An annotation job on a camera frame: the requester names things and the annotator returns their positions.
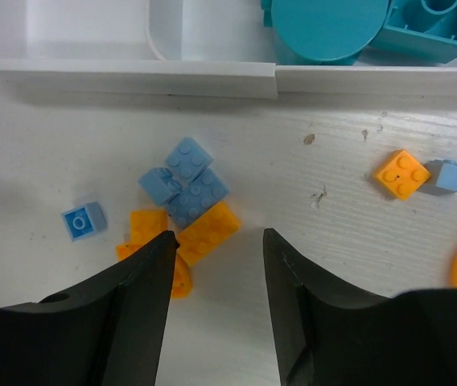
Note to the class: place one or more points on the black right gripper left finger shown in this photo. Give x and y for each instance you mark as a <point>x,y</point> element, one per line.
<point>106,330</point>

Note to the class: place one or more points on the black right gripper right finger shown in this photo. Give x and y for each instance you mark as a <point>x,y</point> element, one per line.
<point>328,331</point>

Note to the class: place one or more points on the teal rounded duplo block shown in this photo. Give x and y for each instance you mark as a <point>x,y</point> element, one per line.
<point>322,32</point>

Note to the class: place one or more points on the teal long duplo brick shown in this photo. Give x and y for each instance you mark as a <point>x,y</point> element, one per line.
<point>419,28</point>

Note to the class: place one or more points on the orange small lego plates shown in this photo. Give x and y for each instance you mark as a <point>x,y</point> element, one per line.
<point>145,225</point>

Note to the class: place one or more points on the light blue printed lego tile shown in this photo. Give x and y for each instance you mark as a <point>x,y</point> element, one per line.
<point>84,221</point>

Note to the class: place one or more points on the small light blue lego brick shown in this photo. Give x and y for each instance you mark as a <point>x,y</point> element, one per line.
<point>160,184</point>

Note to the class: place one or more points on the orange square lego plate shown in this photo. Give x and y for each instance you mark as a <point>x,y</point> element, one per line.
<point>401,174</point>

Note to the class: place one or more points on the light blue square lego plate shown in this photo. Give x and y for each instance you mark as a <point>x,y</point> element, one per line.
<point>188,160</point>

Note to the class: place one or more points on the white divided plastic tray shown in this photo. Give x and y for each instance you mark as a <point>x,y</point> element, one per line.
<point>187,48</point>

